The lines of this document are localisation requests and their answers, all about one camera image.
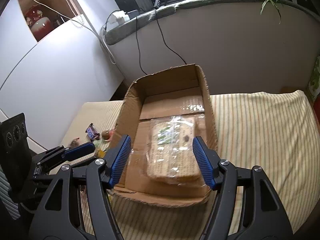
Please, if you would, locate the red clear bag dark snack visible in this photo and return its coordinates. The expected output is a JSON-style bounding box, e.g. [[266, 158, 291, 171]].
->
[[68, 138, 80, 148]]

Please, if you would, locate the Snickers bar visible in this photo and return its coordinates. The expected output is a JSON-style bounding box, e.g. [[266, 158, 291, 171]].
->
[[85, 123, 100, 141]]

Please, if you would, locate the pink candy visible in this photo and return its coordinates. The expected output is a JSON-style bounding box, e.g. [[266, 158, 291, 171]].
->
[[109, 124, 117, 136]]

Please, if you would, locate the sandwich bread pack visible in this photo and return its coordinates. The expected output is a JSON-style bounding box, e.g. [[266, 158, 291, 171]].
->
[[146, 114, 206, 185]]

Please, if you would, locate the brown chocolate egg candy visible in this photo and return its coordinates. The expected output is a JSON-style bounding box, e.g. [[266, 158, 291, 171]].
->
[[101, 130, 113, 141]]

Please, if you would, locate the striped yellow table cloth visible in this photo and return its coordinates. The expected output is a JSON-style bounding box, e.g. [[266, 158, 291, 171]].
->
[[48, 89, 320, 240]]

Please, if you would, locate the open cardboard box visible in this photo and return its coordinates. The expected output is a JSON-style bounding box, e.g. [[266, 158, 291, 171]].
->
[[110, 64, 217, 207]]

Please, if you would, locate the red white vase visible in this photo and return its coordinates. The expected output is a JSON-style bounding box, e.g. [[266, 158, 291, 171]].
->
[[24, 5, 54, 41]]

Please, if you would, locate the white power strip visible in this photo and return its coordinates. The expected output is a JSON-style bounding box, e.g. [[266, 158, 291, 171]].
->
[[107, 10, 139, 25]]

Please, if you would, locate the green snack carton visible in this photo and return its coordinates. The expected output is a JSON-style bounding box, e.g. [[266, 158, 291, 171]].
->
[[308, 55, 320, 102]]

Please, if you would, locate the black cable left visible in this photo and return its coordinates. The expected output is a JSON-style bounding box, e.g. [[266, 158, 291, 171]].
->
[[134, 17, 148, 75]]

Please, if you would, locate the black cable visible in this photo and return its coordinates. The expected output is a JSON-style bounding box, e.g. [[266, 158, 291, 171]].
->
[[134, 17, 148, 75], [154, 10, 188, 66]]

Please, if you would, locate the black cable right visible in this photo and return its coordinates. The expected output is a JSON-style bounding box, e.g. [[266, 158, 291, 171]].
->
[[154, 10, 188, 66]]

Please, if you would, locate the white cable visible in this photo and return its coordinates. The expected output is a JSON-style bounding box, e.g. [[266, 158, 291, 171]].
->
[[19, 0, 117, 66]]

